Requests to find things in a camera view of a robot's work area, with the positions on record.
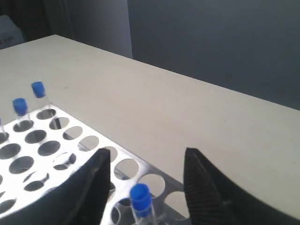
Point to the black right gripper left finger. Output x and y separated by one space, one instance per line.
80 200

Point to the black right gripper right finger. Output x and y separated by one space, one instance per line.
214 199

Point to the stainless steel test tube rack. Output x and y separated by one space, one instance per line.
40 155

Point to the blue-capped tube back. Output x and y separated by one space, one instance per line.
142 205

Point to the blue-capped tube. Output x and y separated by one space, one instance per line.
142 205
40 95
21 109

